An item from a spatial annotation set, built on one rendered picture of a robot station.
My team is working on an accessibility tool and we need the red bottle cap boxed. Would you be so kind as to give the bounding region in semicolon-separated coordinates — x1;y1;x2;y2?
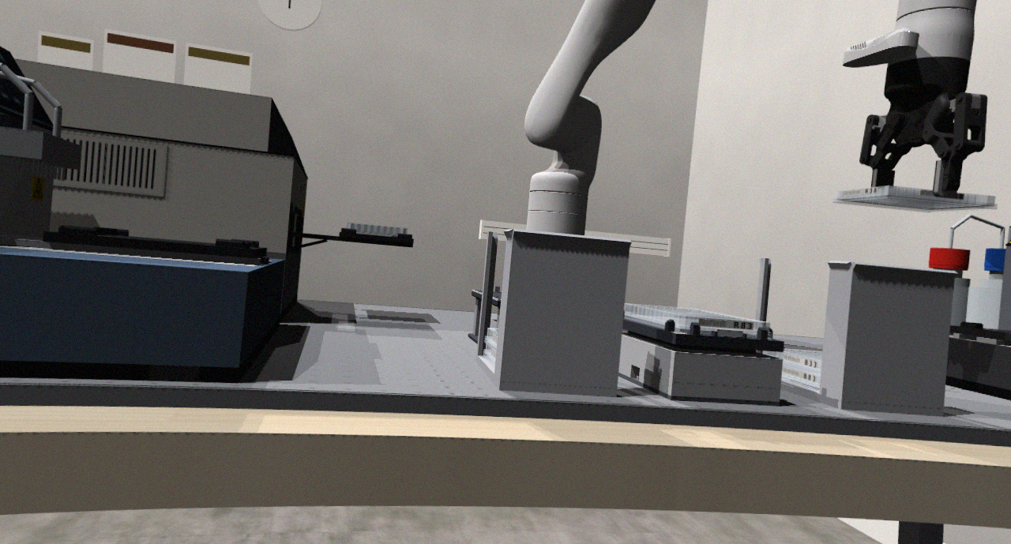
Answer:
929;248;971;267

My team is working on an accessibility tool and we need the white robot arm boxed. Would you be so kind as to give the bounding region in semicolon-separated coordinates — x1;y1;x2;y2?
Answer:
524;0;977;235

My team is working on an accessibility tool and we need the white plastic bottle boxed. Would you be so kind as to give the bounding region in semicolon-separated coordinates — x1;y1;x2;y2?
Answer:
966;287;1002;329

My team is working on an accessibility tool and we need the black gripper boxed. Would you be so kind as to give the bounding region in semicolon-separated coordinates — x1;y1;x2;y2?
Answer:
859;57;987;197

